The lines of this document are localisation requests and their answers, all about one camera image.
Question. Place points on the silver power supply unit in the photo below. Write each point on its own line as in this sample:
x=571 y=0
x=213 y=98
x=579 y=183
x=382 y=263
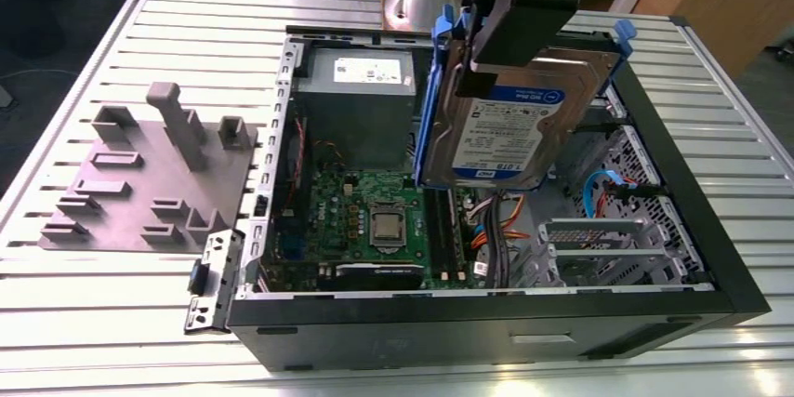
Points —
x=354 y=127

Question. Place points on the silver disk bay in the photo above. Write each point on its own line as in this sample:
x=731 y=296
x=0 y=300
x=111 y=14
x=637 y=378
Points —
x=607 y=253

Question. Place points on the silver CPU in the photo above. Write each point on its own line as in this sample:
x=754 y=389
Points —
x=388 y=228

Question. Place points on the green motherboard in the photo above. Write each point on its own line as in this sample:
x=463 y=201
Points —
x=396 y=183

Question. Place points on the grey parts rack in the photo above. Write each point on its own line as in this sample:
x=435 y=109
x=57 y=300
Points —
x=143 y=183

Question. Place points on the black PC case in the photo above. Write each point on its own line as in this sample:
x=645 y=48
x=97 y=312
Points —
x=434 y=336

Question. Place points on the black office chair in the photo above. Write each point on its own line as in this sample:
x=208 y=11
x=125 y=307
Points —
x=31 y=6

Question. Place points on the silver expansion slot latch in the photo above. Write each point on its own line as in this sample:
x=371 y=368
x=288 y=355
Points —
x=224 y=285

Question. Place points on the CPU socket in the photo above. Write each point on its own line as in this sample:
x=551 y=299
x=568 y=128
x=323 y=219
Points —
x=388 y=205

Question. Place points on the black graphics card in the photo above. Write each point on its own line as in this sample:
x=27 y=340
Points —
x=372 y=278

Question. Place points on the hard disk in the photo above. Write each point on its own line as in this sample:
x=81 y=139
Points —
x=515 y=136

